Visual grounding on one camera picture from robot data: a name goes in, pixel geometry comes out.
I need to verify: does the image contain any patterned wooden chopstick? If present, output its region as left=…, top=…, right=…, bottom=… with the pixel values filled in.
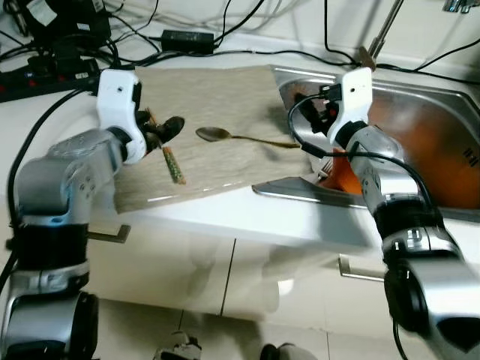
left=149, top=109, right=186, bottom=183
left=146, top=110, right=184, bottom=185

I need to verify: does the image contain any orange bowl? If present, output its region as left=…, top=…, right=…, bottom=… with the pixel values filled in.
left=330, top=148, right=376, bottom=197

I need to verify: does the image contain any orange plate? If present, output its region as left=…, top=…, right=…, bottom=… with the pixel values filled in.
left=367, top=94, right=480, bottom=209

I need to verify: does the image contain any stainless steel sink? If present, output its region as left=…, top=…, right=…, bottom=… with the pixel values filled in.
left=251, top=66, right=480, bottom=226

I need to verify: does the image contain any grey wood-look mat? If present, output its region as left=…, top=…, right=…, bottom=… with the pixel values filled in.
left=112, top=65, right=316, bottom=215

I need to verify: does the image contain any black power adapter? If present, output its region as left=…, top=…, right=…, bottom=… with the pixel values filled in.
left=161, top=30, right=215, bottom=53

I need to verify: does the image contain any metal faucet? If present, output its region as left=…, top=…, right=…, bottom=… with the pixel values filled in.
left=356, top=0, right=406, bottom=72

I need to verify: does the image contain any black power strip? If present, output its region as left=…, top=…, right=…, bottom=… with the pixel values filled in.
left=0, top=67, right=102, bottom=102

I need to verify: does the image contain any black device with labels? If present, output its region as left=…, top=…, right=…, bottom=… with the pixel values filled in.
left=15, top=0, right=113, bottom=57

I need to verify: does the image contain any glossy white base cabinet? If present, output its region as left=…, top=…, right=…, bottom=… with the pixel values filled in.
left=75, top=225, right=480, bottom=353

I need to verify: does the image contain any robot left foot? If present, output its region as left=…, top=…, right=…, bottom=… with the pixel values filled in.
left=154, top=334, right=202, bottom=360

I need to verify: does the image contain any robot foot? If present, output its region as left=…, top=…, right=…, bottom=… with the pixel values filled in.
left=154, top=334, right=202, bottom=360
left=259, top=343, right=316, bottom=360

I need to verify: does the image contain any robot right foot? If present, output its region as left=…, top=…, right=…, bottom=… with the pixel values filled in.
left=259, top=343, right=316, bottom=360

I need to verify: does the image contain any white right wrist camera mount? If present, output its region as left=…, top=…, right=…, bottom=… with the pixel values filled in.
left=328, top=67, right=374, bottom=147

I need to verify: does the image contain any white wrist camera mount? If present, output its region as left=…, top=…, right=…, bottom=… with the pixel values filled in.
left=96, top=69, right=147, bottom=164
left=328, top=67, right=374, bottom=147

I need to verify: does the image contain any bronze long-handled spoon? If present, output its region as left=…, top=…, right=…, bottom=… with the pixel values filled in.
left=196, top=126, right=301, bottom=149

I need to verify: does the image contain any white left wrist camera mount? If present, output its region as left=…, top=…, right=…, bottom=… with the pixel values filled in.
left=96, top=69, right=147, bottom=164

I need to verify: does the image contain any black power adapter cable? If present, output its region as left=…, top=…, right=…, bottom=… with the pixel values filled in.
left=212, top=46, right=361, bottom=68

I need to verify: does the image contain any silver bar cabinet handle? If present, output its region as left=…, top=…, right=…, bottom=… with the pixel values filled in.
left=337, top=255, right=387, bottom=282
left=86, top=223, right=131, bottom=245

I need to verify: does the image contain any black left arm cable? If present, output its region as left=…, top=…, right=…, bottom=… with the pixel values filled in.
left=6, top=86, right=102, bottom=226

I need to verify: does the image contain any chrome wall valve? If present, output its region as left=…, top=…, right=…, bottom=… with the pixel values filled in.
left=442, top=0, right=477, bottom=14

